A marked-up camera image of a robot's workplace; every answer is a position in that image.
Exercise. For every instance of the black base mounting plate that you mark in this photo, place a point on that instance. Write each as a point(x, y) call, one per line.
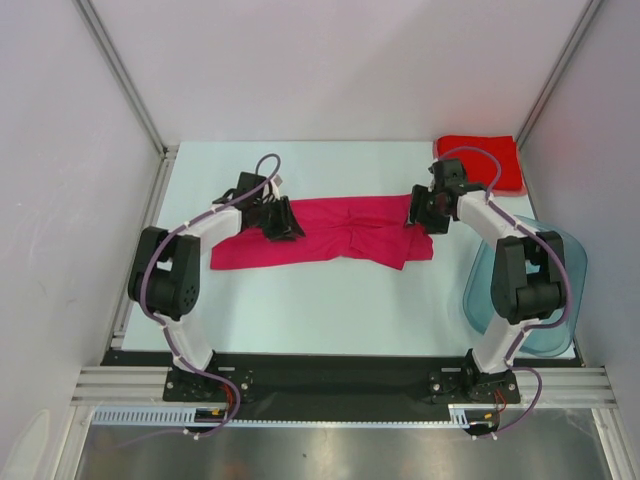
point(352, 386)

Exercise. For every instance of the folded red t shirt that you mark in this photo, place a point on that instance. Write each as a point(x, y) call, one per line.
point(483, 157)

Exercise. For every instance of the aluminium frame post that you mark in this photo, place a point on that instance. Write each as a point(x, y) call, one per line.
point(569, 50)
point(114, 62)

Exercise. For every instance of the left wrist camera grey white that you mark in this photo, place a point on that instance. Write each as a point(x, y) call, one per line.
point(275, 183)

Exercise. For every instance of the front aluminium frame rail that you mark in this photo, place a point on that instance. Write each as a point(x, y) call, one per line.
point(561, 387)

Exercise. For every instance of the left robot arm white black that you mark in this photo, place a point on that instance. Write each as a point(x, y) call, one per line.
point(165, 279)

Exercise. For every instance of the right aluminium frame post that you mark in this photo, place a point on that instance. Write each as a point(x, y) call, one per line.
point(569, 50)

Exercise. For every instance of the magenta pink t shirt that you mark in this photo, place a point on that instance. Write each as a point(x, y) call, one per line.
point(371, 228)

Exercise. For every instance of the grey slotted cable duct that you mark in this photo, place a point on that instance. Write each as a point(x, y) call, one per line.
point(443, 416)

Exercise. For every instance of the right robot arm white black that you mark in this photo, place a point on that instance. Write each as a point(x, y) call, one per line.
point(529, 286)

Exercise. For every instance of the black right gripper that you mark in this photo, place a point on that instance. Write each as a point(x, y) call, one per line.
point(419, 194)

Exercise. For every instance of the left aluminium frame post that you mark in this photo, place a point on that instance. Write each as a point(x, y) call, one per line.
point(114, 62)

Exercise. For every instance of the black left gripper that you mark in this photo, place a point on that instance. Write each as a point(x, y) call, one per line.
point(287, 228)

